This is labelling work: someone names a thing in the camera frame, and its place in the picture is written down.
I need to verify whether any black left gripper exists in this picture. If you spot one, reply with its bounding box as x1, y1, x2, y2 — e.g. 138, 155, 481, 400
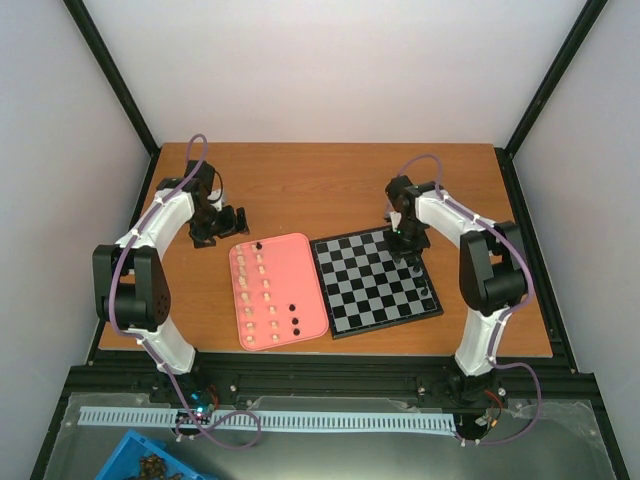
191, 204, 251, 249

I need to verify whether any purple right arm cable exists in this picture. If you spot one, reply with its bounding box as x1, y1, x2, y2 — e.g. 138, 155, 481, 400
399, 154, 544, 447

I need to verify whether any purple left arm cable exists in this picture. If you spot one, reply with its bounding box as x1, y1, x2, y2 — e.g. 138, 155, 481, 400
109, 133, 265, 455

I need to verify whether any light blue cable duct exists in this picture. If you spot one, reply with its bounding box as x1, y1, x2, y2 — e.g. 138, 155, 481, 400
77, 406, 456, 436

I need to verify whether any black and white chessboard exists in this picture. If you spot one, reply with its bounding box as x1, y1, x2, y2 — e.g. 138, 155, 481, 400
310, 227, 444, 339

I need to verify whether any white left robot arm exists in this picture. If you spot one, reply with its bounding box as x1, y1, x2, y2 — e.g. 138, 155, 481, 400
92, 160, 249, 403

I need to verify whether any black aluminium frame base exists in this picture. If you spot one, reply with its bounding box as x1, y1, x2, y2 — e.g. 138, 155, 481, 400
31, 148, 629, 479

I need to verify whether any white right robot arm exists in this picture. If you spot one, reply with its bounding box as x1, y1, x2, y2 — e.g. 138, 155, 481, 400
384, 175, 533, 405

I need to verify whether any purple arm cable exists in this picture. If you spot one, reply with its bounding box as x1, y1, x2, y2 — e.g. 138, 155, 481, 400
109, 133, 265, 455
399, 154, 544, 447

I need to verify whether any pink plastic tray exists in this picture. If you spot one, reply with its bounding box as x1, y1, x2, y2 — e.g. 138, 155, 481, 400
229, 233, 329, 351

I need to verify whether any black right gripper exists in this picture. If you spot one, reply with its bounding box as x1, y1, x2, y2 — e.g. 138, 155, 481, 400
383, 218, 431, 262

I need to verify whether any blue plastic bin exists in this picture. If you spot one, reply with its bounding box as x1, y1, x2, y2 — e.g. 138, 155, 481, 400
95, 430, 216, 480

